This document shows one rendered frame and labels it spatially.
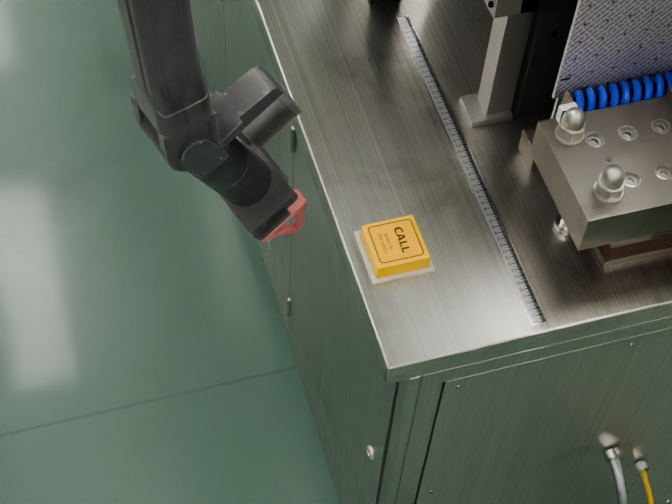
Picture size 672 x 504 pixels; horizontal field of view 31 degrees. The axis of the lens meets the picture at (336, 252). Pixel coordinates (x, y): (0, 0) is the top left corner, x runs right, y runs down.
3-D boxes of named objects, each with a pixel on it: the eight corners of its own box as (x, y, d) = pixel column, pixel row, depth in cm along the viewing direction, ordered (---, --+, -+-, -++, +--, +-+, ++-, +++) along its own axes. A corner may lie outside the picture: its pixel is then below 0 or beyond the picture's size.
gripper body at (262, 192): (252, 136, 136) (221, 110, 129) (301, 199, 131) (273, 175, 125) (209, 175, 137) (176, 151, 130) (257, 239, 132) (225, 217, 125)
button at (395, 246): (359, 235, 157) (360, 224, 155) (411, 224, 158) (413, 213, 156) (376, 280, 153) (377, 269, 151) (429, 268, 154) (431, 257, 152)
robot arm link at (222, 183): (162, 143, 124) (190, 181, 121) (212, 97, 123) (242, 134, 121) (194, 167, 130) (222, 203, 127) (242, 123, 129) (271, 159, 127)
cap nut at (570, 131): (550, 126, 152) (557, 101, 148) (577, 120, 152) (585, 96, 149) (561, 148, 150) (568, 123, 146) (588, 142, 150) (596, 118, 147)
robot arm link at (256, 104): (131, 101, 119) (175, 160, 116) (218, 21, 118) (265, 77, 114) (190, 146, 130) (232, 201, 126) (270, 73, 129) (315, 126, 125)
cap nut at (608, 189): (587, 183, 147) (595, 159, 143) (615, 177, 147) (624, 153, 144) (599, 206, 145) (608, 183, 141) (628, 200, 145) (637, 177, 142)
